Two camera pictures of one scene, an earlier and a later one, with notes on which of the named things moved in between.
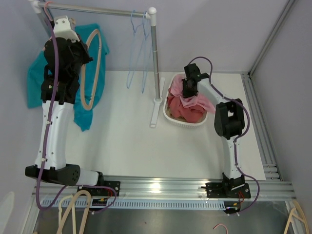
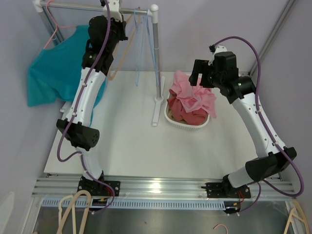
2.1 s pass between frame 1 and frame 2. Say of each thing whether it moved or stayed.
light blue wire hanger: moved
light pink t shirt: moved
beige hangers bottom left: stayed
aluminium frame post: stayed
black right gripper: moved
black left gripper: moved
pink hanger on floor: stayed
